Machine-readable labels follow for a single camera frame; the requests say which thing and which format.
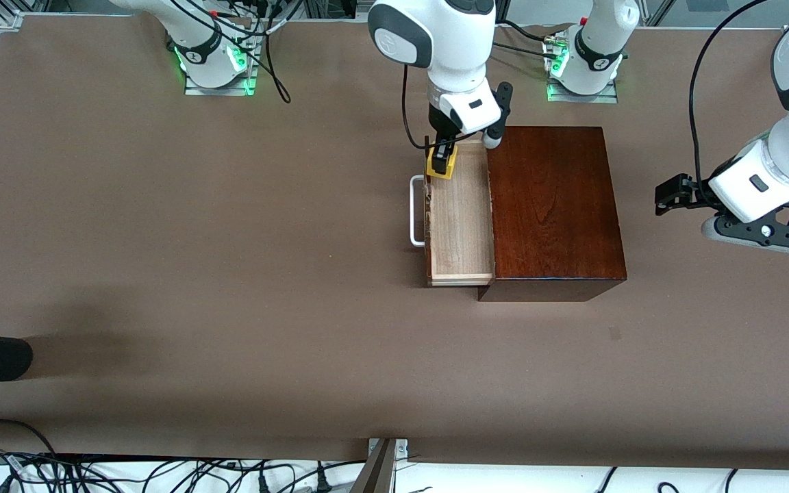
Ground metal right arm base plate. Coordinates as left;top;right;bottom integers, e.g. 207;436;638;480
184;41;259;97

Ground aluminium beam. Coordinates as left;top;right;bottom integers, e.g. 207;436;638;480
348;438;397;493

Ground wooden drawer with white handle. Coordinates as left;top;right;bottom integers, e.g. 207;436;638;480
410;136;498;288

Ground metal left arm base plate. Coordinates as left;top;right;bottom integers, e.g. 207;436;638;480
547;79;619;104

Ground dark brown wooden box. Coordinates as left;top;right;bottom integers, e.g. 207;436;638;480
478;125;628;303

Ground yellow block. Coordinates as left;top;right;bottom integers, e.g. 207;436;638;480
425;145;459;181

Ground small metal bracket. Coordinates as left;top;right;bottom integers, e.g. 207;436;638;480
367;438;409;458

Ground diagonal aluminium strut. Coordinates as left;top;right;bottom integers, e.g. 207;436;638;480
643;0;677;27

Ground brown table cover sheet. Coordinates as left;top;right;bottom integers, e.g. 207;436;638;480
0;12;789;473

